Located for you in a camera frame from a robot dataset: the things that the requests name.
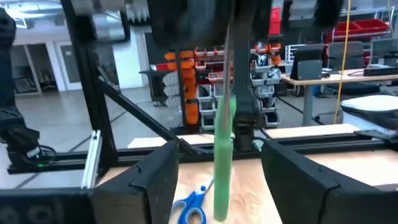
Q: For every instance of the black utility cart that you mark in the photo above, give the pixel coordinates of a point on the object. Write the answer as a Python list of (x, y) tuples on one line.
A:
[(155, 84)]

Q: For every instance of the grey bin rack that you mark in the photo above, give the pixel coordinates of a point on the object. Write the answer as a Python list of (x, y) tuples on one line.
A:
[(267, 77)]

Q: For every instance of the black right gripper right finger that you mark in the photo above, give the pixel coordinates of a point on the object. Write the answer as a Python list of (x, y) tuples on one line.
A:
[(298, 193)]

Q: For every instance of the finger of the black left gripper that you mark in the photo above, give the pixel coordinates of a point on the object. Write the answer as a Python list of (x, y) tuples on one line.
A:
[(189, 21), (252, 18)]

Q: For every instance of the white aluminium bracket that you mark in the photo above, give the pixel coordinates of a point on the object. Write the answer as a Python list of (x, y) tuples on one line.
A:
[(91, 161)]

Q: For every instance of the red bin shelf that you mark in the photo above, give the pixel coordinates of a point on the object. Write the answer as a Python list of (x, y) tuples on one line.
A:
[(370, 26)]

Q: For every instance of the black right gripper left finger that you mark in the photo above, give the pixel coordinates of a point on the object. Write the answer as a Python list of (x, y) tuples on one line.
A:
[(146, 193)]

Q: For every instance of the wooden desk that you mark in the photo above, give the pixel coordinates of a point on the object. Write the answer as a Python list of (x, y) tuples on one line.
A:
[(311, 80)]

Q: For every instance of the black desk monitor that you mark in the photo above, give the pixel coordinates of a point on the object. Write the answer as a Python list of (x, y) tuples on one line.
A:
[(306, 67)]

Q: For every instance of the orange bin rack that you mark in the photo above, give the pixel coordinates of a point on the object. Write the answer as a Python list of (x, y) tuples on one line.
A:
[(188, 74)]

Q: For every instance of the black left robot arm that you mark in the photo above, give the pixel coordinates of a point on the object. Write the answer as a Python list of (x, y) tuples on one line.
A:
[(245, 93)]

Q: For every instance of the black aluminium table frame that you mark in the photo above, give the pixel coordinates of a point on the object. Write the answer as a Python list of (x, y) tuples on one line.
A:
[(93, 93)]

